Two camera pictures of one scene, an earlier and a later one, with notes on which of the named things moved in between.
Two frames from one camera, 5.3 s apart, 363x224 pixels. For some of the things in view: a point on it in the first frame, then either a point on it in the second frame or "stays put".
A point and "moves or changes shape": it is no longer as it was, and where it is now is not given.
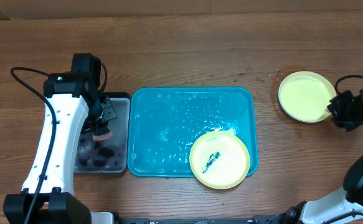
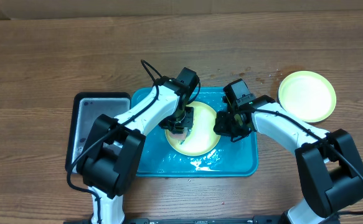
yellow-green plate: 219,160 -> 203,138
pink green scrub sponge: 99,137 moves or changes shape
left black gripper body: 103,113 -> 179,121
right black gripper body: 337,109 -> 223,125
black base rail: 256,219 stays put
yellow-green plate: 304,96 stays put
